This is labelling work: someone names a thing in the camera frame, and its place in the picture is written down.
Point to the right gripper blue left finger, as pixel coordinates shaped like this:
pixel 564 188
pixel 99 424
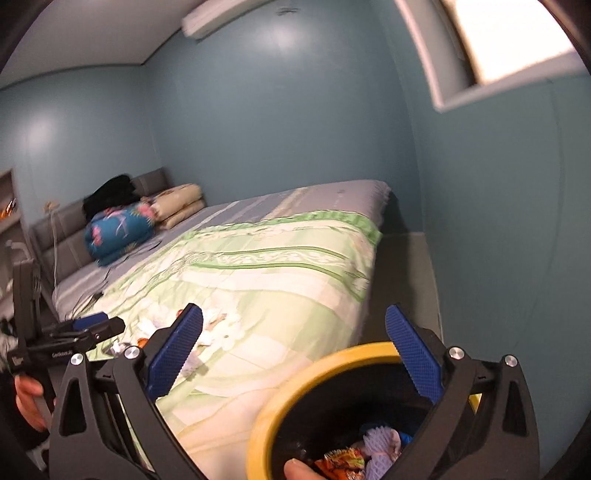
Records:
pixel 168 349

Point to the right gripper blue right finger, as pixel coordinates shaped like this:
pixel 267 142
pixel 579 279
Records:
pixel 421 364

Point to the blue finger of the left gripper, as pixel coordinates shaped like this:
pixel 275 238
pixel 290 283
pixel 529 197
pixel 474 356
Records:
pixel 87 322

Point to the purple knitted cloth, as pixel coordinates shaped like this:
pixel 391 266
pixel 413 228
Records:
pixel 383 447

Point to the orange snack wrapper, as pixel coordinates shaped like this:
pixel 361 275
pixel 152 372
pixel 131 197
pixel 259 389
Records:
pixel 343 464

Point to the yellow rim trash bin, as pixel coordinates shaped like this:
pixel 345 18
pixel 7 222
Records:
pixel 322 405

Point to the person left hand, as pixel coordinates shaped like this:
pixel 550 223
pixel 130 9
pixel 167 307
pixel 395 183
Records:
pixel 28 391

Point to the person right hand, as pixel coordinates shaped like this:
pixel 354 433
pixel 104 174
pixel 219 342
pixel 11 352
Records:
pixel 296 470

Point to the blue floral folded blanket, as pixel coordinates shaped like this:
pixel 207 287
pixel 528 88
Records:
pixel 115 232

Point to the green floral quilt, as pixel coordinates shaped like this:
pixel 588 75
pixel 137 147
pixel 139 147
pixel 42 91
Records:
pixel 258 286

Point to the bed with striped sheet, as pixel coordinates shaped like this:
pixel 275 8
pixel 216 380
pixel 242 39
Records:
pixel 231 258

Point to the black clothing pile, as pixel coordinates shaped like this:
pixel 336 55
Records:
pixel 116 192

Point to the beige folded blanket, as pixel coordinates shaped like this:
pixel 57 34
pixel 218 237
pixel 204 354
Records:
pixel 174 205

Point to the white air conditioner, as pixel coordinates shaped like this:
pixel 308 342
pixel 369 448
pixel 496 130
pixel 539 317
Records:
pixel 214 14

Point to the grey wall shelf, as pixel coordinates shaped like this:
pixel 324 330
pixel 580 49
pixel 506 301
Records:
pixel 14 247

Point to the wall power outlet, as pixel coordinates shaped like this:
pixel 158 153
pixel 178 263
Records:
pixel 51 206

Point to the window with brown frame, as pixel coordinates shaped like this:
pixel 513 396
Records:
pixel 472 50

